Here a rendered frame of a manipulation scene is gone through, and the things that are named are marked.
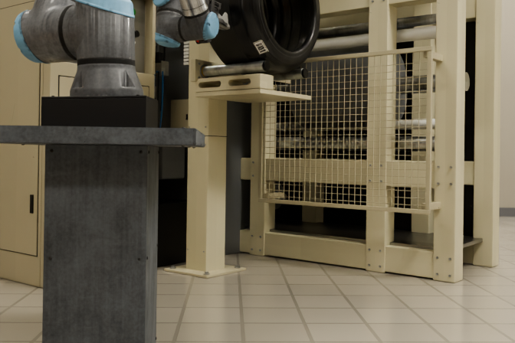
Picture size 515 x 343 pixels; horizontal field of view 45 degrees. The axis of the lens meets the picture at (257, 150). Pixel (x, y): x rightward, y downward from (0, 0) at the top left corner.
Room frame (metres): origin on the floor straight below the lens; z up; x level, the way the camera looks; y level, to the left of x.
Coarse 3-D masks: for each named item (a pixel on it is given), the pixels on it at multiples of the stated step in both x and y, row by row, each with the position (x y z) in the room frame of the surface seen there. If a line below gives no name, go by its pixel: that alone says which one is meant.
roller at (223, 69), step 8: (224, 64) 2.67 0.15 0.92; (232, 64) 2.63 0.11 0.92; (240, 64) 2.61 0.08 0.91; (248, 64) 2.58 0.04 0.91; (256, 64) 2.55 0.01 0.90; (264, 64) 2.53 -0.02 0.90; (208, 72) 2.71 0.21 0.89; (216, 72) 2.69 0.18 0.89; (224, 72) 2.66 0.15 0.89; (232, 72) 2.64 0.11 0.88; (240, 72) 2.61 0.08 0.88; (248, 72) 2.59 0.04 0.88
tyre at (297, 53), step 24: (216, 0) 2.53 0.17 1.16; (240, 0) 2.46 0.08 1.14; (264, 0) 2.95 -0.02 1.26; (288, 0) 2.95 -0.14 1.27; (312, 0) 2.80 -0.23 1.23; (240, 24) 2.49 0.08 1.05; (264, 24) 2.51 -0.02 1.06; (288, 24) 2.97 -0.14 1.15; (312, 24) 2.80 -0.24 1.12; (216, 48) 2.63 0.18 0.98; (240, 48) 2.56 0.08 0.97; (288, 48) 2.92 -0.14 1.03; (312, 48) 2.79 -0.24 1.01; (264, 72) 2.68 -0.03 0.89
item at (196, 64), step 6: (192, 60) 2.72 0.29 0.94; (198, 60) 2.73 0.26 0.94; (204, 60) 2.75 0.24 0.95; (192, 66) 2.72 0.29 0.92; (198, 66) 2.73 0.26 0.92; (204, 66) 2.75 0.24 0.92; (192, 72) 2.72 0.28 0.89; (198, 72) 2.73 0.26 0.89; (192, 78) 2.72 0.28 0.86; (198, 78) 2.72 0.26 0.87; (216, 84) 2.82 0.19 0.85; (246, 84) 2.98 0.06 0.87
